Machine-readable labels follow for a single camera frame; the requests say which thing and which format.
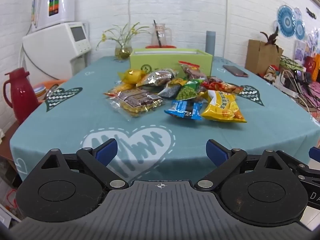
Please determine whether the yellow chips bag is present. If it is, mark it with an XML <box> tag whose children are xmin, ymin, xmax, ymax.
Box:
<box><xmin>201</xmin><ymin>90</ymin><xmax>247</xmax><ymax>123</ymax></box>

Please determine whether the yellow biscuit roll packet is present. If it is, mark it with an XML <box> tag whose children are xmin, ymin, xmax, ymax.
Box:
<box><xmin>104</xmin><ymin>83</ymin><xmax>136</xmax><ymax>97</ymax></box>

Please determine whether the brown label clear snack pack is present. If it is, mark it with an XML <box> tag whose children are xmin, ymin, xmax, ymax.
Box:
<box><xmin>108</xmin><ymin>88</ymin><xmax>164</xmax><ymax>118</ymax></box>

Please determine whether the blue snack packet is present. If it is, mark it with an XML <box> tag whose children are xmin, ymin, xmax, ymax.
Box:
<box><xmin>164</xmin><ymin>100</ymin><xmax>202</xmax><ymax>120</ymax></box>

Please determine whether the green peas snack packet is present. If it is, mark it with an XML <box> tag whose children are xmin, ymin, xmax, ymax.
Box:
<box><xmin>176</xmin><ymin>79</ymin><xmax>204</xmax><ymax>101</ymax></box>

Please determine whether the gold snack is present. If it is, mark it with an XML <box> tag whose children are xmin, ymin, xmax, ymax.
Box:
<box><xmin>118</xmin><ymin>69</ymin><xmax>146</xmax><ymax>85</ymax></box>

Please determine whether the silver orange snack bag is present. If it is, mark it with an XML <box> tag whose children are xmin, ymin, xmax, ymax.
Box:
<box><xmin>136</xmin><ymin>68</ymin><xmax>178</xmax><ymax>87</ymax></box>

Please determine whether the teal heart-print tablecloth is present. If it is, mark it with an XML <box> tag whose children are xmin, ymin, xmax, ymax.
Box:
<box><xmin>10</xmin><ymin>57</ymin><xmax>319</xmax><ymax>182</ymax></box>

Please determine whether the red thermos jug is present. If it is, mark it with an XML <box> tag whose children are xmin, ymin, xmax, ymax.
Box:
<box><xmin>3</xmin><ymin>67</ymin><xmax>40</xmax><ymax>124</ymax></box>

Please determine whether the brown cardboard box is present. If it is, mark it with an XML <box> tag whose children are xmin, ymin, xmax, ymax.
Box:
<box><xmin>245</xmin><ymin>40</ymin><xmax>283</xmax><ymax>74</ymax></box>

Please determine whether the smartphone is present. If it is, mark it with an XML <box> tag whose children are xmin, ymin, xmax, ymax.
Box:
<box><xmin>223</xmin><ymin>65</ymin><xmax>249</xmax><ymax>77</ymax></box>

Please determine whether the red snack packet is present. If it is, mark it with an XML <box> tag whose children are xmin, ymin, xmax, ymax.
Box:
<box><xmin>201</xmin><ymin>82</ymin><xmax>243</xmax><ymax>94</ymax></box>

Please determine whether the white water dispenser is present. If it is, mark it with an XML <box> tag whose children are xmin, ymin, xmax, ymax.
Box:
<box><xmin>22</xmin><ymin>22</ymin><xmax>92</xmax><ymax>85</ymax></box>

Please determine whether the dark red snack bag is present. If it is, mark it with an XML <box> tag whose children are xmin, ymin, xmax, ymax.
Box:
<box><xmin>179</xmin><ymin>61</ymin><xmax>207</xmax><ymax>80</ymax></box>

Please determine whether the grey cylinder bottle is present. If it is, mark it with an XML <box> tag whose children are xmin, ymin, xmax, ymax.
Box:
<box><xmin>205</xmin><ymin>31</ymin><xmax>216</xmax><ymax>56</ymax></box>

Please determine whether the glass vase with flowers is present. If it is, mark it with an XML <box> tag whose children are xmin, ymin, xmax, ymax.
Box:
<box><xmin>95</xmin><ymin>22</ymin><xmax>150</xmax><ymax>60</ymax></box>

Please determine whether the green cardboard box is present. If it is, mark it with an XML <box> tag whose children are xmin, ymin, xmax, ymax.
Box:
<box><xmin>129</xmin><ymin>48</ymin><xmax>213</xmax><ymax>77</ymax></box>

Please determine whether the red plastic basket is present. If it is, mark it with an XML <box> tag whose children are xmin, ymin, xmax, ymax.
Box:
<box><xmin>145</xmin><ymin>45</ymin><xmax>177</xmax><ymax>49</ymax></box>

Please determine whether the black stirring stick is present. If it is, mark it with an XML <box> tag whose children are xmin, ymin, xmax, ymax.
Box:
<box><xmin>153</xmin><ymin>20</ymin><xmax>162</xmax><ymax>48</ymax></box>

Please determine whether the white water purifier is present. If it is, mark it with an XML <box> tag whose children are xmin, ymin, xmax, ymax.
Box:
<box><xmin>31</xmin><ymin>0</ymin><xmax>75</xmax><ymax>32</ymax></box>

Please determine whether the glass pitcher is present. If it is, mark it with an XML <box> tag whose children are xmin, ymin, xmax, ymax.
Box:
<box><xmin>151</xmin><ymin>23</ymin><xmax>172</xmax><ymax>45</ymax></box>

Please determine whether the blue wall decoration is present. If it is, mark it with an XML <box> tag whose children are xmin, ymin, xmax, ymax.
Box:
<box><xmin>273</xmin><ymin>5</ymin><xmax>306</xmax><ymax>40</ymax></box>

